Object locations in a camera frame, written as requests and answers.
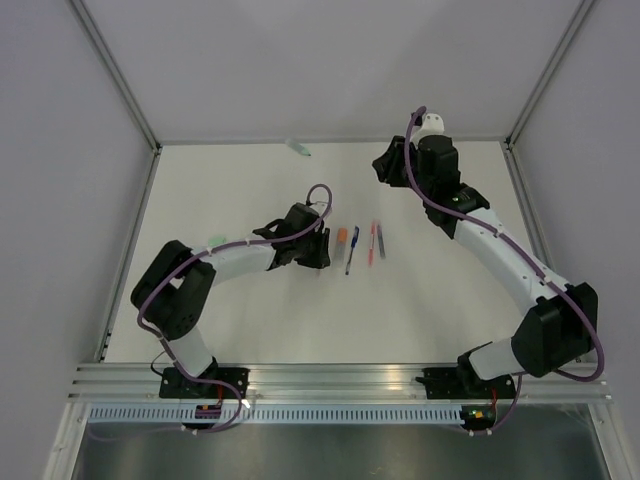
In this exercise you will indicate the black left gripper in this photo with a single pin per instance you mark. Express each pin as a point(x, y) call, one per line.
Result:
point(322, 257)

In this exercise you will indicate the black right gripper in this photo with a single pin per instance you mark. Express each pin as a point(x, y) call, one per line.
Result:
point(387, 165)

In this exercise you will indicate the orange highlighter pen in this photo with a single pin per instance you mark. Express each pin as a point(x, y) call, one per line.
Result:
point(340, 246)

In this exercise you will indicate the blue gel pen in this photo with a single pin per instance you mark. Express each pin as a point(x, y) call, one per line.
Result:
point(352, 247)

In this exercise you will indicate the purple grey marker pen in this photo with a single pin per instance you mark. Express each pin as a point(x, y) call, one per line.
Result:
point(381, 244)

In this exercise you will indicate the green highlighter pen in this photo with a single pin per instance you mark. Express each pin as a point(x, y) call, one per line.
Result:
point(297, 147)

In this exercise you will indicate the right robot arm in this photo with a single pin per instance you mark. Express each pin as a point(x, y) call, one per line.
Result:
point(559, 321)

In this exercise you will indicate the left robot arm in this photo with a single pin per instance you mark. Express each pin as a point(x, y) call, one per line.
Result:
point(172, 293)

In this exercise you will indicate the green highlighter cap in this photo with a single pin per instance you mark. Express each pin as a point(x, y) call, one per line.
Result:
point(218, 240)

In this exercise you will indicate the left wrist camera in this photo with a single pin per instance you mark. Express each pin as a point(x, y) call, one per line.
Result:
point(323, 207)

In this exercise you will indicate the right aluminium frame post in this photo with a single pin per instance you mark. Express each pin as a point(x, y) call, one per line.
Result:
point(553, 64)

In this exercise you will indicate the aluminium frame post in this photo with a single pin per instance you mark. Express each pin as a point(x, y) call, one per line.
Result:
point(553, 64)
point(105, 56)

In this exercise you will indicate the aluminium mounting rail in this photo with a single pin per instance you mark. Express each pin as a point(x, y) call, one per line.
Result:
point(318, 383)

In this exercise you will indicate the white slotted cable duct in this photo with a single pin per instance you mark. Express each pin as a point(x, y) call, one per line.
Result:
point(279, 414)

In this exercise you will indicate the left aluminium frame post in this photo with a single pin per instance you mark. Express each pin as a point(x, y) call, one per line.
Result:
point(105, 56)

